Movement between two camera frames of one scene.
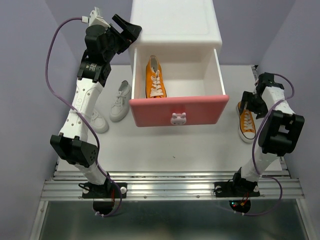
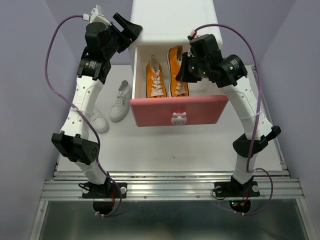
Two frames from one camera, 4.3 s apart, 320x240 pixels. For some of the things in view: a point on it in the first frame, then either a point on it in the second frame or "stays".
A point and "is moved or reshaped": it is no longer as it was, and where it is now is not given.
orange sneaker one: (155, 85) stays
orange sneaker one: (246, 124) is moved or reshaped
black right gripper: (246, 97) to (184, 74)
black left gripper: (130, 33) stays
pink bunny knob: (178, 119) stays
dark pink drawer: (194, 83) stays
